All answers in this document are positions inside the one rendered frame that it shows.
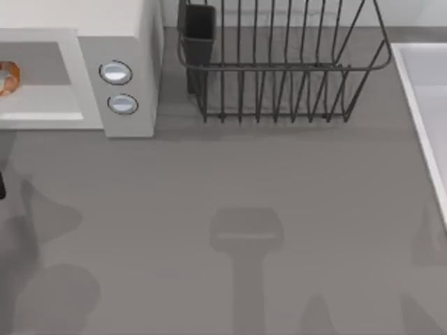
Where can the round grey microwave knob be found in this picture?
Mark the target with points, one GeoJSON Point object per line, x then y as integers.
{"type": "Point", "coordinates": [122, 104]}
{"type": "Point", "coordinates": [115, 72]}

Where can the black cutlery holder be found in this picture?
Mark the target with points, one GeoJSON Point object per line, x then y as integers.
{"type": "Point", "coordinates": [198, 31]}

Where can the pale microwave oven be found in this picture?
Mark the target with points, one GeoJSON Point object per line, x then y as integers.
{"type": "Point", "coordinates": [111, 28]}

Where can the white sink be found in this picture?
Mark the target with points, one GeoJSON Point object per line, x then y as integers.
{"type": "Point", "coordinates": [424, 104]}

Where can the brown bread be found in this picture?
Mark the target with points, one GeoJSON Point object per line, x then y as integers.
{"type": "Point", "coordinates": [12, 82]}

